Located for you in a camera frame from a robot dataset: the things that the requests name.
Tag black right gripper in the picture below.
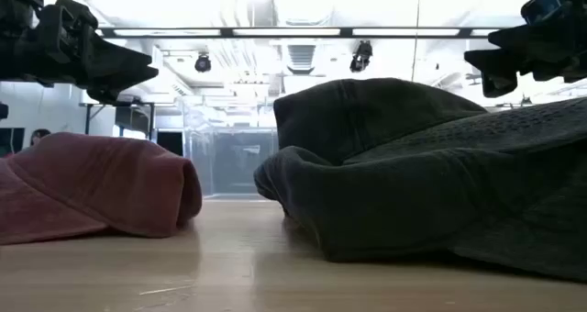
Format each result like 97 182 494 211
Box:
463 8 587 99

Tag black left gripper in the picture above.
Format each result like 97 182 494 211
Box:
0 0 160 106

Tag red fabric hat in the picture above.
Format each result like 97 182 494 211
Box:
0 131 204 247

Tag dark grey fabric hat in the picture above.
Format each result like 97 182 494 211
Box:
253 77 587 284

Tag black round ceiling spotlight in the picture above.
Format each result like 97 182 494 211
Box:
194 52 213 73

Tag person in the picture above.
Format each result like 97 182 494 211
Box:
28 128 52 147

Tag translucent plastic partition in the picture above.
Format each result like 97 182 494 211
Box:
182 127 280 198

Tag black angled ceiling spotlight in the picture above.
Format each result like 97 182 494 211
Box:
349 39 374 73

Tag black overhead light bar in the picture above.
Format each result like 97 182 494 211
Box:
97 25 502 39

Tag black metal table frame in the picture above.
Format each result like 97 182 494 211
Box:
78 101 156 141

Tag black right gripper wrist camera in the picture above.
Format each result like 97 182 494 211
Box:
520 0 587 27

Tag thin hanging cable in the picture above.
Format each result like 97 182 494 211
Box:
411 0 422 71

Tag dark wall monitor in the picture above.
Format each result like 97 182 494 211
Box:
0 127 26 158

